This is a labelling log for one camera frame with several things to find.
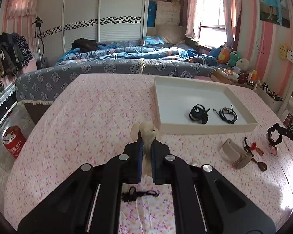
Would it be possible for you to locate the cream lace cushion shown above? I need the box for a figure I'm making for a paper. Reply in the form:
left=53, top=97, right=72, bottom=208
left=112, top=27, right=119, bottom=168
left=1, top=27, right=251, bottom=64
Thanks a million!
left=156, top=1, right=180, bottom=26

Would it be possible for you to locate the black scrunchie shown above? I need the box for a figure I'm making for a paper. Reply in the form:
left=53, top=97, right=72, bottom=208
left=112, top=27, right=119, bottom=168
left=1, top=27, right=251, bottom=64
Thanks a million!
left=266, top=123, right=284, bottom=147

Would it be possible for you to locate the window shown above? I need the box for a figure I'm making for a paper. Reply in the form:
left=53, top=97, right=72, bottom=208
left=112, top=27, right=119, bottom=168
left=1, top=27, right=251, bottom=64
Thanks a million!
left=200, top=0, right=227, bottom=47

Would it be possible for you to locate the black knotted cord pendant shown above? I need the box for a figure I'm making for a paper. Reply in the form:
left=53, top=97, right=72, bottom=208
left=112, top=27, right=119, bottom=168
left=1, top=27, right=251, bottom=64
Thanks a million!
left=121, top=186, right=160, bottom=203

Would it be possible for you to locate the wooden tray with cosmetics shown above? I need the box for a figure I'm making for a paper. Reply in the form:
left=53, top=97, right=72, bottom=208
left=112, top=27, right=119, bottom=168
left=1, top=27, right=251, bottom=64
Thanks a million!
left=211, top=68, right=256, bottom=90

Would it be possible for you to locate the white sliding wardrobe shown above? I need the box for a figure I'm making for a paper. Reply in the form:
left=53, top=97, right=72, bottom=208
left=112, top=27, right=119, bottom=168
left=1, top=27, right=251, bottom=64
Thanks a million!
left=36, top=0, right=150, bottom=62

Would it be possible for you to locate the short pink curtain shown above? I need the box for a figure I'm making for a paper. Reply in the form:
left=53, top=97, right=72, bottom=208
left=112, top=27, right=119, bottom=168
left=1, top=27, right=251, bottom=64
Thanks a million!
left=5, top=0, right=39, bottom=19

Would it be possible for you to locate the orange pendant with red knot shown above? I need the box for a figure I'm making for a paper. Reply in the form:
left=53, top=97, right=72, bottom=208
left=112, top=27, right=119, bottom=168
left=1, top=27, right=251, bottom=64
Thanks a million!
left=251, top=141, right=265, bottom=156

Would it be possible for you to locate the wall poster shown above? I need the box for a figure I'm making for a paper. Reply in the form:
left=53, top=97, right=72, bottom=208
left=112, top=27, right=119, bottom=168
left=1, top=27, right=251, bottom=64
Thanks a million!
left=257, top=0, right=290, bottom=29

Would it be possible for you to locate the black cord bracelet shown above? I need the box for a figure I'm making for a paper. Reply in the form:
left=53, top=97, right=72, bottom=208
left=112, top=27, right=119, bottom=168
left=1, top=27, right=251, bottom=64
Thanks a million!
left=213, top=104, right=238, bottom=124

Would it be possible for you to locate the brown pendant with cord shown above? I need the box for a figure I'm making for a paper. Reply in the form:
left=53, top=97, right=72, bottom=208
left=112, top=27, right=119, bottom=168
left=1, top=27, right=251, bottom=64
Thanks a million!
left=243, top=137, right=268, bottom=172

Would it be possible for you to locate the red can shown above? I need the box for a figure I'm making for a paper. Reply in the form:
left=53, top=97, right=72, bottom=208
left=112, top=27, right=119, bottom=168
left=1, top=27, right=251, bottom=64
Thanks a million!
left=2, top=126, right=27, bottom=160

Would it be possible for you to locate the dark clothing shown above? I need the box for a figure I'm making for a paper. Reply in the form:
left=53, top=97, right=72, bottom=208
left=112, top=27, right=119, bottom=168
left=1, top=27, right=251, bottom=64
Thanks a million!
left=71, top=38, right=100, bottom=52

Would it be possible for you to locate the clothes rack with jackets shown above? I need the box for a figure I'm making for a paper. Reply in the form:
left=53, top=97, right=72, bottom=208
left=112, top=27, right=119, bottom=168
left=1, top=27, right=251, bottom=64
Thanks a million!
left=0, top=32, right=35, bottom=87

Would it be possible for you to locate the cream bead bracelet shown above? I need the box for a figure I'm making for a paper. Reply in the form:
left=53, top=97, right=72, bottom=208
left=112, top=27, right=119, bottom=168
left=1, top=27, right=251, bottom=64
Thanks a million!
left=131, top=122, right=162, bottom=176

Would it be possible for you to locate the blue quilt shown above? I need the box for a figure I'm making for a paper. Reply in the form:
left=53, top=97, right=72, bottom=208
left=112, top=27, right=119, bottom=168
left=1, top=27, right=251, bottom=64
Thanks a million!
left=56, top=44, right=221, bottom=67

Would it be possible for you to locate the cabinet with lace cover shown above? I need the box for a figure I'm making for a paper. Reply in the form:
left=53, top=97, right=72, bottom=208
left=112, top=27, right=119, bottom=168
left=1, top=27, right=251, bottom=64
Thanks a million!
left=0, top=82, right=17, bottom=142

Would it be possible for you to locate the black garment steamer stand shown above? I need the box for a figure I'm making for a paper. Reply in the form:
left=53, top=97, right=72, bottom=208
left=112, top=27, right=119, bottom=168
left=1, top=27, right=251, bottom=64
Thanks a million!
left=31, top=16, right=49, bottom=69

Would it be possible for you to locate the bed with grey patterned cover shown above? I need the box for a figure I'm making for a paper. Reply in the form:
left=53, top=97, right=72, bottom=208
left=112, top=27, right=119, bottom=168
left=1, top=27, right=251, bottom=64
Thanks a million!
left=15, top=54, right=221, bottom=108

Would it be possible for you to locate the blue cushion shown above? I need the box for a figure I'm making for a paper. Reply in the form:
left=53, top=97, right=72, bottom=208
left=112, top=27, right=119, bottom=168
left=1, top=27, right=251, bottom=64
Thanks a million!
left=147, top=1, right=157, bottom=28

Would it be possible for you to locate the green plush toy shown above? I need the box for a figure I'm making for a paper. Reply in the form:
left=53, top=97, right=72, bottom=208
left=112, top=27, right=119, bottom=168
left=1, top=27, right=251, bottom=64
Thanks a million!
left=228, top=51, right=243, bottom=67

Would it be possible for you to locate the white wristband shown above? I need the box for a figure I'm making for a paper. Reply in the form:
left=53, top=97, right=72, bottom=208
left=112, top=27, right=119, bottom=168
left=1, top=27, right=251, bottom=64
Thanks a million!
left=222, top=138, right=252, bottom=170

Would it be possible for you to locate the beige pillow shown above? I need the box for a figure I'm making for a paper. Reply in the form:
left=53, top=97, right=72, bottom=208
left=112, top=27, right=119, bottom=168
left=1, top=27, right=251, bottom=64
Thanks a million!
left=156, top=25, right=186, bottom=45

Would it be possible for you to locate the blue plush toy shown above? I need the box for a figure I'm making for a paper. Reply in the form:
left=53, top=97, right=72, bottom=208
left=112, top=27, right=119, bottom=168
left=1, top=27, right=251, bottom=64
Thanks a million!
left=208, top=46, right=222, bottom=58

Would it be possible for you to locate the orange plush toy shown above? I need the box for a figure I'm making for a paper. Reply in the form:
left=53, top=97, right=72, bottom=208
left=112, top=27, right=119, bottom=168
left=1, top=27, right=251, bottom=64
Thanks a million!
left=217, top=47, right=231, bottom=64

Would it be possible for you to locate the white plush toy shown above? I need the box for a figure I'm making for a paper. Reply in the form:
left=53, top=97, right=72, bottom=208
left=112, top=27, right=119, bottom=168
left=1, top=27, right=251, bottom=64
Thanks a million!
left=235, top=58, right=250, bottom=73

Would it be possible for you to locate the white organizer box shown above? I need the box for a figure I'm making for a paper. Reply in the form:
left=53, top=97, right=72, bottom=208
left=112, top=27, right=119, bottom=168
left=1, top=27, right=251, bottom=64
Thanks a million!
left=255, top=82, right=284, bottom=113

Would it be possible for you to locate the black hair tie bundle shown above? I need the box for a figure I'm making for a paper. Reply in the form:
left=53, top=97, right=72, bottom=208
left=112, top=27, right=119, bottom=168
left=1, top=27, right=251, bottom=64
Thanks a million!
left=188, top=104, right=209, bottom=124

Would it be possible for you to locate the blue pillow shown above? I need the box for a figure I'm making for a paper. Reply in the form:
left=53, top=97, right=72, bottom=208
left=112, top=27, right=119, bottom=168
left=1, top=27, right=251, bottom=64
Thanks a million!
left=142, top=36, right=165, bottom=46

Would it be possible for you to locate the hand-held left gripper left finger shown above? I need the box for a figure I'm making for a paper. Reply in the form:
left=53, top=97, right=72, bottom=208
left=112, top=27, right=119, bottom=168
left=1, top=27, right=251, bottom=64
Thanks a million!
left=17, top=130, right=144, bottom=234

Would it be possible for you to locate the white tray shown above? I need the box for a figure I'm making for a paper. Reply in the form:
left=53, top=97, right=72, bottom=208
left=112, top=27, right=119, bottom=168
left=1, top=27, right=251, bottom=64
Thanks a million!
left=149, top=76, right=259, bottom=135

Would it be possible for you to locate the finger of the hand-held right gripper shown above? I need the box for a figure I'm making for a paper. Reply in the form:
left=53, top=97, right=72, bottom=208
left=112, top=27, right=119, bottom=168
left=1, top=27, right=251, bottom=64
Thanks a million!
left=279, top=124, right=293, bottom=150

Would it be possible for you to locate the pink window curtain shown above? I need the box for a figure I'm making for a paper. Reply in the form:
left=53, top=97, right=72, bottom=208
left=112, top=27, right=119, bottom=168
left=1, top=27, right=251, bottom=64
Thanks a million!
left=222, top=0, right=243, bottom=50
left=185, top=0, right=204, bottom=39

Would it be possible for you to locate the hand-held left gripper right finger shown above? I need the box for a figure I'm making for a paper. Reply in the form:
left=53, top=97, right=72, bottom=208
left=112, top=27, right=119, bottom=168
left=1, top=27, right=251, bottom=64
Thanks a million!
left=150, top=140, right=277, bottom=234

